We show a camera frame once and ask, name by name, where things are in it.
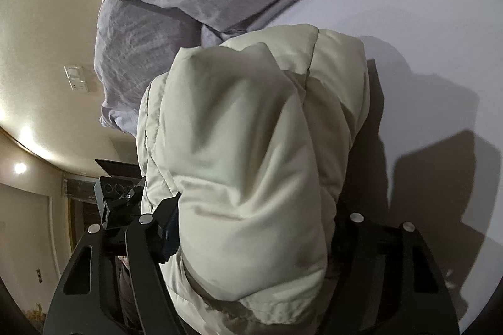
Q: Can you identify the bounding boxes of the lavender bed sheet mattress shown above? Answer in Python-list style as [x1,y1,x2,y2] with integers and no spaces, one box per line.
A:
[243,0,503,332]

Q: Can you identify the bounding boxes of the white wall socket plate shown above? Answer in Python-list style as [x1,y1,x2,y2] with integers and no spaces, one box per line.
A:
[64,66,89,93]

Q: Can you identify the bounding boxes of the white puffer jacket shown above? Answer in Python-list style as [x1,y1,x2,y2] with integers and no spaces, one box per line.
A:
[136,25,370,334]

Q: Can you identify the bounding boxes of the ceiling spot light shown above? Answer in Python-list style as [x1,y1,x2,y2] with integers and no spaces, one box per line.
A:
[14,162,27,175]

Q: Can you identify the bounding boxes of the left lavender pillow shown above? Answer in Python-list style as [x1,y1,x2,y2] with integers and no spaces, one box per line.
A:
[94,0,244,136]

